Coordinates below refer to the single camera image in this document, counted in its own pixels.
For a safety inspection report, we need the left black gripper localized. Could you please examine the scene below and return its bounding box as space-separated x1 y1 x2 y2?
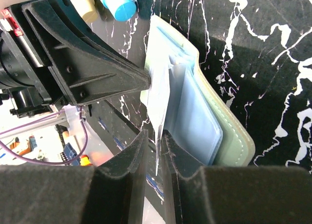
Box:
0 0 151 118

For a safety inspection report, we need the grey-green card holder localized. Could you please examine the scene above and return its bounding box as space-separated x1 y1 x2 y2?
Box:
140 15 255 167

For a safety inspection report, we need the cream wooden handle tool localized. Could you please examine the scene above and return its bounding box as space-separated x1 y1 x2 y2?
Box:
70 0 98 23

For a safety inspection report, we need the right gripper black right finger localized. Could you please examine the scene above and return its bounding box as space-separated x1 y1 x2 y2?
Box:
162 131 312 224

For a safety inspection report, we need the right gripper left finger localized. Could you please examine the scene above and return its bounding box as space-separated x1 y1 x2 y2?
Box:
0 130 148 224

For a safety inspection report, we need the blue plastic marker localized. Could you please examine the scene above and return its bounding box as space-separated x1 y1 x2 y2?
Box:
100 0 137 21

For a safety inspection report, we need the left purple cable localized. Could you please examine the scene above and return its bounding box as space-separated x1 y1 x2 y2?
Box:
0 107 89 167

